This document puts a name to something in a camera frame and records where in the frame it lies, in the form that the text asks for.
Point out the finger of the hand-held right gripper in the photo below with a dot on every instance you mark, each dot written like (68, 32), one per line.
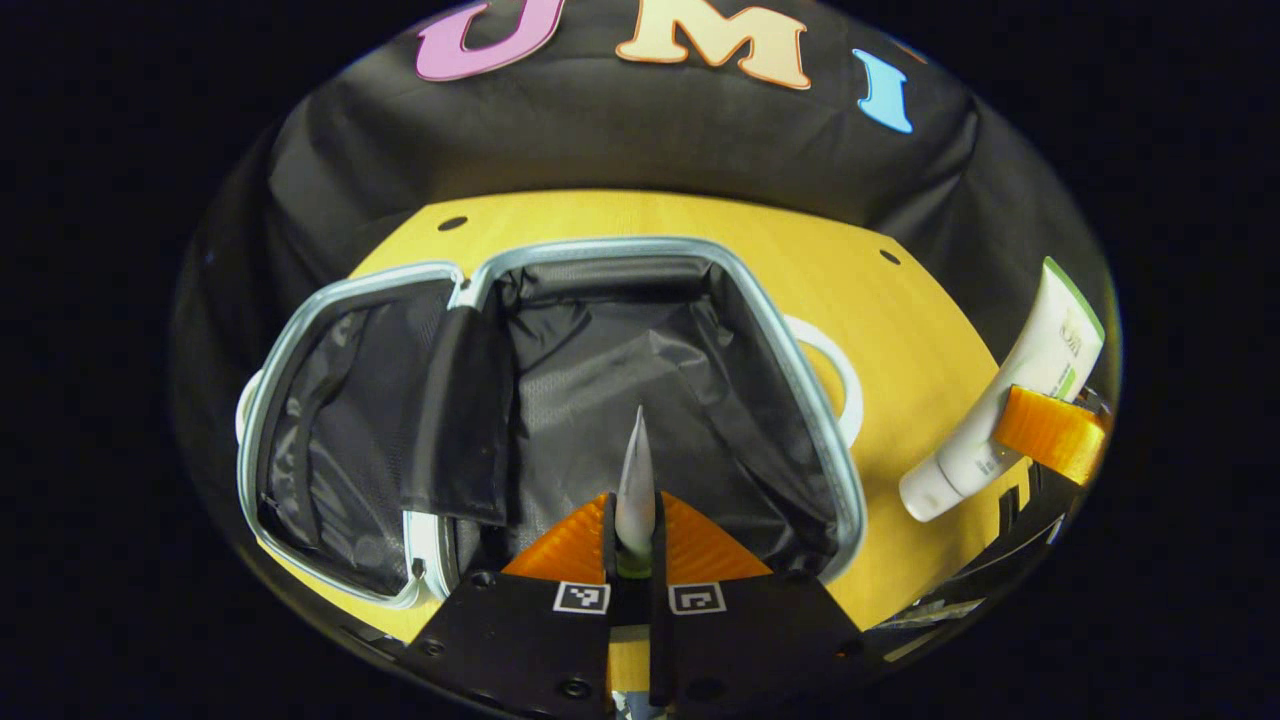
(1050, 430)

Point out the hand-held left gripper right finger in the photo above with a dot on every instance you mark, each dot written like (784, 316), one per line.
(760, 640)

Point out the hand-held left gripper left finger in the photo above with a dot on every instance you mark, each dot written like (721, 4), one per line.
(510, 640)

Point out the white tube green stripe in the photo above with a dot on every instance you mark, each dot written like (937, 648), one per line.
(1030, 360)

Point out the small pale green tube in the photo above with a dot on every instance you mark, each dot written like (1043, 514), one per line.
(636, 500)

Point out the light blue suitcase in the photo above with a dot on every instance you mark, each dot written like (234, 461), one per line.
(600, 340)

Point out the black backdrop cloth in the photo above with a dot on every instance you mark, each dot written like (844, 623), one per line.
(650, 140)

